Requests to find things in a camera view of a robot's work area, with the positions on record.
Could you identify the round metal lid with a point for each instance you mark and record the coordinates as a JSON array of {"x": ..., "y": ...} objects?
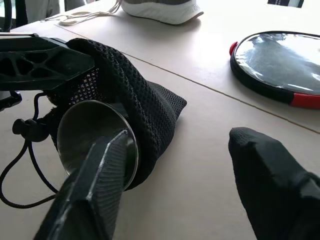
[{"x": 82, "y": 125}]

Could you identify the dark object with white edge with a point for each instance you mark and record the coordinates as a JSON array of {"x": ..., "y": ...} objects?
[{"x": 285, "y": 2}]

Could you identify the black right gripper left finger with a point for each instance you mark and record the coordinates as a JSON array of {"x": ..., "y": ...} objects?
[{"x": 105, "y": 180}]

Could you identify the white grey sneaker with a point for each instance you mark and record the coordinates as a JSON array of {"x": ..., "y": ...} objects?
[{"x": 160, "y": 12}]

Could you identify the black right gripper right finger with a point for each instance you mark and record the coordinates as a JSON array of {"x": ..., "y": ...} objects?
[{"x": 270, "y": 190}]

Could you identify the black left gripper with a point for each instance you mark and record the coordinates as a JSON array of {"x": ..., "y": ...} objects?
[{"x": 8, "y": 101}]

